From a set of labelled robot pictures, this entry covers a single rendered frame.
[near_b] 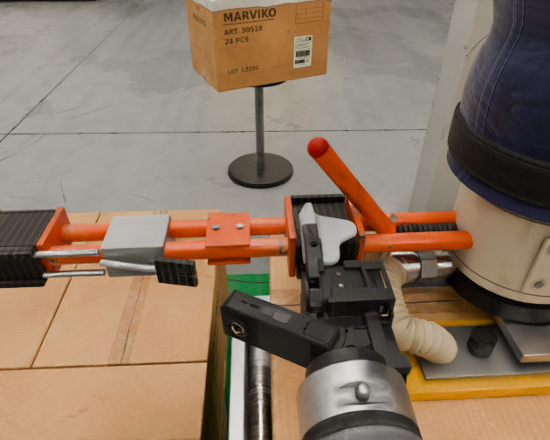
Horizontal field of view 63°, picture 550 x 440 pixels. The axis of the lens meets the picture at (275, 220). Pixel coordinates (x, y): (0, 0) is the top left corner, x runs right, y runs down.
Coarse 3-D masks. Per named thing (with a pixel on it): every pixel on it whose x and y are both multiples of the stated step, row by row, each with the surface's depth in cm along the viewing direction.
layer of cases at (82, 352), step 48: (192, 240) 136; (48, 288) 119; (96, 288) 119; (144, 288) 119; (192, 288) 119; (0, 336) 107; (48, 336) 107; (96, 336) 107; (144, 336) 107; (192, 336) 107; (0, 384) 96; (48, 384) 96; (96, 384) 96; (144, 384) 96; (192, 384) 96; (0, 432) 88; (48, 432) 88; (96, 432) 88; (144, 432) 88; (192, 432) 88
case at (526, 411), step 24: (288, 288) 64; (432, 312) 60; (456, 312) 60; (480, 312) 60; (288, 384) 51; (288, 408) 49; (432, 408) 49; (456, 408) 49; (480, 408) 49; (504, 408) 49; (528, 408) 49; (288, 432) 47; (432, 432) 47; (456, 432) 47; (480, 432) 47; (504, 432) 47; (528, 432) 47
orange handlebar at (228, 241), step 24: (216, 216) 54; (240, 216) 54; (360, 216) 54; (408, 216) 54; (432, 216) 54; (72, 240) 53; (96, 240) 53; (216, 240) 50; (240, 240) 50; (264, 240) 50; (384, 240) 51; (408, 240) 51; (432, 240) 51; (456, 240) 51; (72, 264) 50; (216, 264) 51
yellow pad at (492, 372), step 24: (456, 336) 54; (480, 336) 51; (504, 336) 54; (456, 360) 51; (480, 360) 51; (504, 360) 51; (408, 384) 49; (432, 384) 49; (456, 384) 49; (480, 384) 49; (504, 384) 49; (528, 384) 49
